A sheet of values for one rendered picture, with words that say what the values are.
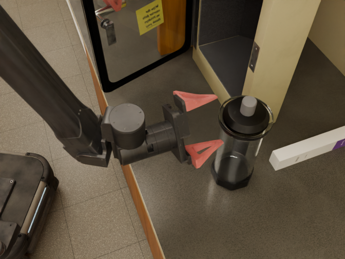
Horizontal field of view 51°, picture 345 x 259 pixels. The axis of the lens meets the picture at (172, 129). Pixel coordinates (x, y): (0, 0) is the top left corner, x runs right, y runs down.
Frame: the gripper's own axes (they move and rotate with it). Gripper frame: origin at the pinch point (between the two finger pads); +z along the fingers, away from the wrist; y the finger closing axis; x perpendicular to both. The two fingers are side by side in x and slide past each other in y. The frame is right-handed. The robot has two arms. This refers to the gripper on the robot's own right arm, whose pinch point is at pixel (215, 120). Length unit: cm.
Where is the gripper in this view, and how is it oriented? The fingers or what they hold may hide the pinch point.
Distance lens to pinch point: 70.6
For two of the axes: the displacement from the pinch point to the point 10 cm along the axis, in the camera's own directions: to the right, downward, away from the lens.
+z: 9.3, -2.9, 2.3
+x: -3.2, -3.6, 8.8
